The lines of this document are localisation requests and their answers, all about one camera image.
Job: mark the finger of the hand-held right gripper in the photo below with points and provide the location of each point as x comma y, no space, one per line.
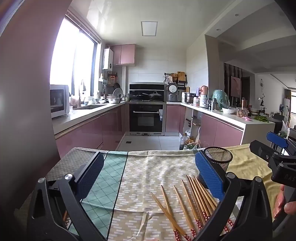
262,149
277,139

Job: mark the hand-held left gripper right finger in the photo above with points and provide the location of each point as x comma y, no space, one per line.
209,176

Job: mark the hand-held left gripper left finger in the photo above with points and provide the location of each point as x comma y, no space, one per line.
90,176

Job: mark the black mesh utensil holder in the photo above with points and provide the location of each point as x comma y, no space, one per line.
219,155

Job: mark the bunch of wooden chopsticks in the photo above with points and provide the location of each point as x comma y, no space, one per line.
198,197

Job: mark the person's right hand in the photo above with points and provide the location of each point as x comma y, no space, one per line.
280,204

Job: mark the green leafy vegetables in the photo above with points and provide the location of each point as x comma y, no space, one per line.
261,118

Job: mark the clear plastic container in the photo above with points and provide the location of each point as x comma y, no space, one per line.
242,113

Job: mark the cooking oil bottle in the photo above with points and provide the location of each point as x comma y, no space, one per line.
183,142

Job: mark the pink base cabinets open shelf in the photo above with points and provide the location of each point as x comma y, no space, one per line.
219,132

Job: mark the pink base cabinets with sink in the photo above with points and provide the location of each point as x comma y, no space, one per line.
92,129

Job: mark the white bowl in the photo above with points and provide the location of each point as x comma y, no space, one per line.
228,110

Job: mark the patchwork tablecloth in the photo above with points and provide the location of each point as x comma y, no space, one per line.
143,176

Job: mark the steel thermos flask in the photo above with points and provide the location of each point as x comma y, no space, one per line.
215,104

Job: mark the white labelled bottle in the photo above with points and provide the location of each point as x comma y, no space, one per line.
203,100

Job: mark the built-in black oven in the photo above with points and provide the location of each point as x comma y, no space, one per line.
143,120

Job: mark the steel mixing bowl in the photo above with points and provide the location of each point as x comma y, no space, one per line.
114,100

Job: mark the steel stock pot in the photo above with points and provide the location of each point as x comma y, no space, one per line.
189,97

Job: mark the white microwave oven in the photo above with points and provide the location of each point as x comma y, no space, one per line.
57,100

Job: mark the pink kettle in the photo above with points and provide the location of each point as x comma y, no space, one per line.
204,90

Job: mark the steel pot lid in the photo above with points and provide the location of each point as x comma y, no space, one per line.
117,92

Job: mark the white rice cooker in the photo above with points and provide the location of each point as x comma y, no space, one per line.
172,91

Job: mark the black wok with lid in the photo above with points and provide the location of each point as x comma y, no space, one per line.
155,95

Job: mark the wooden cutting boards rack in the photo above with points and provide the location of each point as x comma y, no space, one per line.
182,76

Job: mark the black range hood stove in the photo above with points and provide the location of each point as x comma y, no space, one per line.
145,88

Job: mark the grey refrigerator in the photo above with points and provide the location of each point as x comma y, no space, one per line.
25,92

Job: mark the white water heater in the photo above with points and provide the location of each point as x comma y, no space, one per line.
107,59

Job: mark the kitchen window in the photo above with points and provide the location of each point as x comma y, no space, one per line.
69,58

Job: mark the ceiling light panel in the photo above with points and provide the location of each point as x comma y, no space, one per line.
149,28

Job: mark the framed wall painting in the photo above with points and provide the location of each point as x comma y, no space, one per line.
235,86

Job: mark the pink wall cabinet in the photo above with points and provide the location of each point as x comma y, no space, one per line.
123,54

